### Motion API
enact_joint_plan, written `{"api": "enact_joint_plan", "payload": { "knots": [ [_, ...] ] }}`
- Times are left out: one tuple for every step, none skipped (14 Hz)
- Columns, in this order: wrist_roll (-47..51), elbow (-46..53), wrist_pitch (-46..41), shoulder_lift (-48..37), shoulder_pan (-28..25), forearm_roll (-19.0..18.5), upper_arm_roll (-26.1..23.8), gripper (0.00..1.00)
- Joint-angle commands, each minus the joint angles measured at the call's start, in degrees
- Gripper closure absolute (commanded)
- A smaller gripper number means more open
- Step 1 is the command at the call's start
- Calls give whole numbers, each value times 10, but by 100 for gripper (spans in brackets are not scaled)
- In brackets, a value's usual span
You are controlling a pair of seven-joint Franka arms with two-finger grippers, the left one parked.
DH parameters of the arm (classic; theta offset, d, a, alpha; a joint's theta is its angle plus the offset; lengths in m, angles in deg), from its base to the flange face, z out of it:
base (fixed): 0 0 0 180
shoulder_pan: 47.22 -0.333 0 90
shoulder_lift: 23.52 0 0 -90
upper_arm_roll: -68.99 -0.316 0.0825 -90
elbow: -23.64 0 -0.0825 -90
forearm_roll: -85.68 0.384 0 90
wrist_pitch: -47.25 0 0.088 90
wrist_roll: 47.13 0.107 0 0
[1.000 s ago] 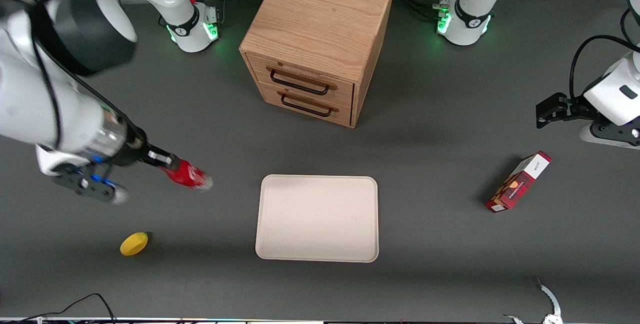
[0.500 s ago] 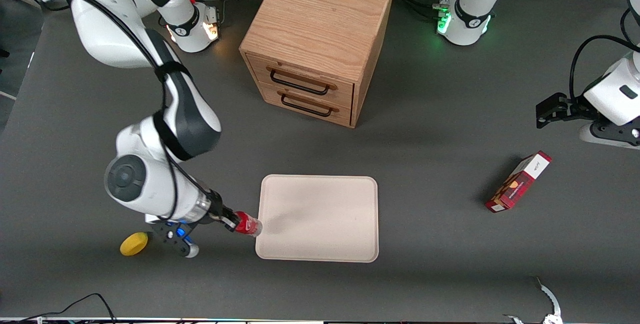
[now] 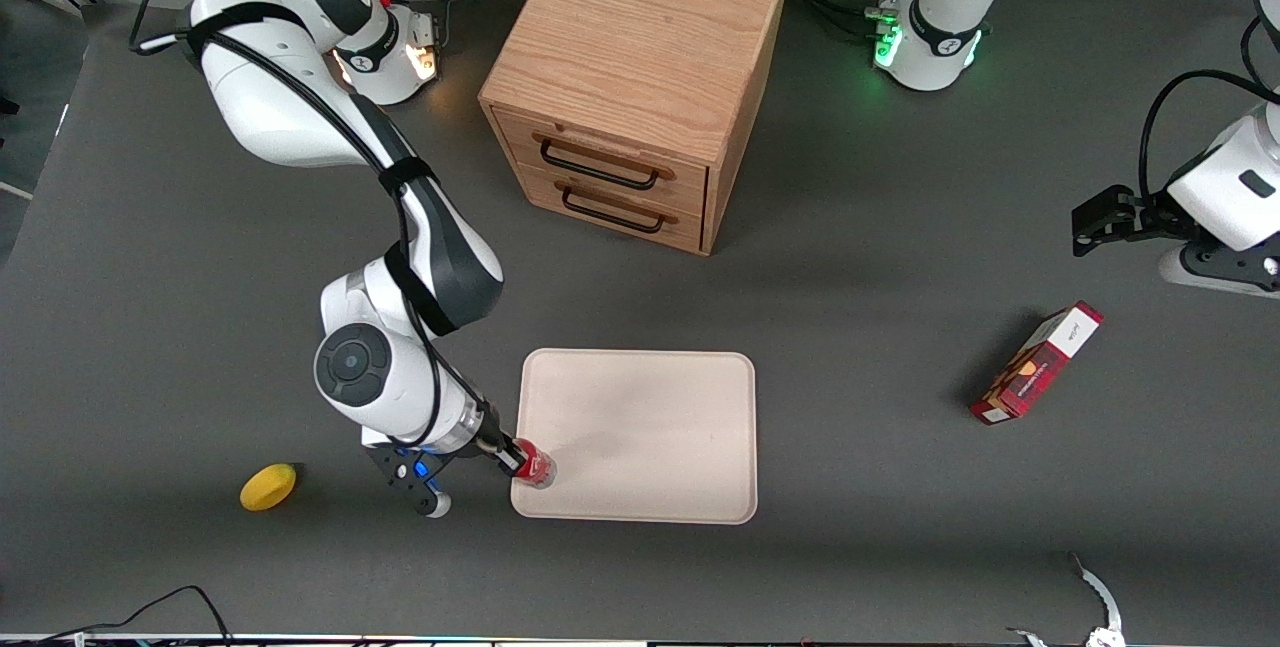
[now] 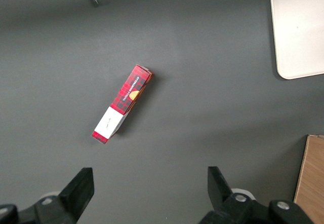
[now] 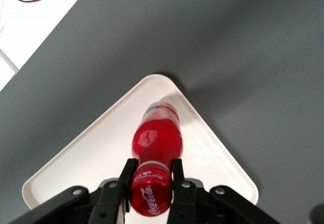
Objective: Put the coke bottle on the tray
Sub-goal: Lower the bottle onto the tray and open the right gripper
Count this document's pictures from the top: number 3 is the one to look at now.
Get long black drawer handle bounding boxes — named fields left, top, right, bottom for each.
left=533, top=131, right=675, bottom=192

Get yellow lemon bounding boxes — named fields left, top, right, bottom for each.
left=239, top=463, right=299, bottom=513

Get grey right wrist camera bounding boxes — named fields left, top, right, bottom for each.
left=361, top=438, right=454, bottom=520

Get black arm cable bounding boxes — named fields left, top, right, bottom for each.
left=1139, top=15, right=1280, bottom=200
left=127, top=0, right=447, bottom=450

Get short black drawer handle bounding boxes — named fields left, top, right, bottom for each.
left=555, top=181, right=680, bottom=235

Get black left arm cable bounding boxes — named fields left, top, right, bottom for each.
left=1139, top=15, right=1280, bottom=200

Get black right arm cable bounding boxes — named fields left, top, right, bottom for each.
left=127, top=0, right=447, bottom=450

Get red coke bottle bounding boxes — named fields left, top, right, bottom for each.
left=514, top=438, right=558, bottom=491

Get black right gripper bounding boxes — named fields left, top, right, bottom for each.
left=476, top=415, right=537, bottom=483

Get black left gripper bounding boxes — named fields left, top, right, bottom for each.
left=1071, top=184, right=1203, bottom=259

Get black cable at table edge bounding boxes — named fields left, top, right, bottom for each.
left=30, top=584, right=235, bottom=646

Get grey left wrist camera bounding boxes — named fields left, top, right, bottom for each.
left=1157, top=243, right=1280, bottom=301

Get beige plastic tray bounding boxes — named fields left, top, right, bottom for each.
left=510, top=348, right=759, bottom=526

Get wooden drawer cabinet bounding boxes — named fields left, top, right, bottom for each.
left=478, top=0, right=792, bottom=257

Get grey right base connector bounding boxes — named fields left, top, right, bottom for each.
left=403, top=10, right=443, bottom=55

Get white curved plastic strip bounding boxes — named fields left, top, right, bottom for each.
left=1069, top=551, right=1127, bottom=647

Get wooden drawer with long handle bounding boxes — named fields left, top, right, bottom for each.
left=493, top=107, right=711, bottom=219

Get red and white snack box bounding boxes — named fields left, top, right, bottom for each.
left=968, top=300, right=1106, bottom=426

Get wooden drawer with short handle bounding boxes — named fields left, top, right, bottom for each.
left=514, top=165, right=707, bottom=253

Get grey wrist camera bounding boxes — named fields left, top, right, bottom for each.
left=1157, top=243, right=1280, bottom=301
left=361, top=438, right=454, bottom=520

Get black left base cable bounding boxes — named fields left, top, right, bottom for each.
left=786, top=0, right=936, bottom=44

